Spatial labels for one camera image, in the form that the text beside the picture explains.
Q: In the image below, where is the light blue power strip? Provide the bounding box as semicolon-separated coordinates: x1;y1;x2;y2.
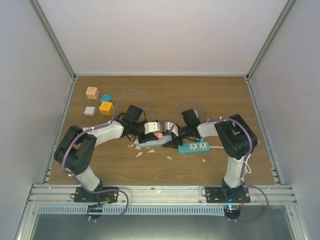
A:
138;135;172;148

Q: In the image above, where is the pink small plug charger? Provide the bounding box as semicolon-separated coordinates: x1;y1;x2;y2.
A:
154;133;163;141

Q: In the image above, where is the teal power strip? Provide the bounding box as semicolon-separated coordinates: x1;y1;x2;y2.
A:
178;141;210;154

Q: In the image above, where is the yellow cube socket adapter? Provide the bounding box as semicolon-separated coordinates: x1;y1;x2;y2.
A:
99;101;114;117

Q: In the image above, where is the blue square plug adapter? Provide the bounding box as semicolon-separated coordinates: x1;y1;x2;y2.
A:
99;94;112;103

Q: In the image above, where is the white 66W USB charger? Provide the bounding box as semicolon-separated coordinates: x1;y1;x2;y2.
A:
84;106;96;117

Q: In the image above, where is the peach cube plug adapter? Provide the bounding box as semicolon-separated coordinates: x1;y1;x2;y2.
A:
85;86;100;100

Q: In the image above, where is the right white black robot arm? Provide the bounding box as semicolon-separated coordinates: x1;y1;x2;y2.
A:
164;109;258;203

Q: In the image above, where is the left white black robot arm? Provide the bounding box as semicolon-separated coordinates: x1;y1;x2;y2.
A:
54;105;162;202

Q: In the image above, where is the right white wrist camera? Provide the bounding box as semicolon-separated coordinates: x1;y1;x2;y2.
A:
164;121;179;137

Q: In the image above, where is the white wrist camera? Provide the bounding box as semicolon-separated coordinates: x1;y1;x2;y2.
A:
164;121;179;137
143;121;162;134

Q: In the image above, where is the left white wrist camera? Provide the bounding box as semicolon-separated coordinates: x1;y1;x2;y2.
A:
143;121;162;134

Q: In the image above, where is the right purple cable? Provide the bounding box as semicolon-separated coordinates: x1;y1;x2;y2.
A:
171;100;252;181

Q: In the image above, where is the purple cable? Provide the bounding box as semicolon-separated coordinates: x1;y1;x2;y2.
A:
61;89;157;193
171;100;252;181

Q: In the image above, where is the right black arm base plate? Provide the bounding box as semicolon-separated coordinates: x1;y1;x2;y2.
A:
200;186;251;204

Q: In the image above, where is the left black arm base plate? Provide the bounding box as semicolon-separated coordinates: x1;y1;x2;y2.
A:
70;186;119;204

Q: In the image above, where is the white coiled power cord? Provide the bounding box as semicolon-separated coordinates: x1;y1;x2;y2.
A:
209;139;261;175

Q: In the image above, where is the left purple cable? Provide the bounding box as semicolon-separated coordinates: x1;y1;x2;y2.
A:
61;89;157;193

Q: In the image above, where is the grey slotted cable duct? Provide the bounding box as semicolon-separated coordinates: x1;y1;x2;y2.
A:
38;204;225;216

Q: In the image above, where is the aluminium front rail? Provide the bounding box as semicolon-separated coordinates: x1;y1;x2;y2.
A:
27;184;297;206

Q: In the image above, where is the left aluminium corner post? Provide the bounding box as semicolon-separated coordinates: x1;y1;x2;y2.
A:
29;0;77;82

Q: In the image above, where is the aluminium corner post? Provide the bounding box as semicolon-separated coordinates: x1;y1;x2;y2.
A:
245;0;296;82
29;0;77;82

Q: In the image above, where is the right aluminium corner post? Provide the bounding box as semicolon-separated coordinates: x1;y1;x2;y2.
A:
245;0;296;82

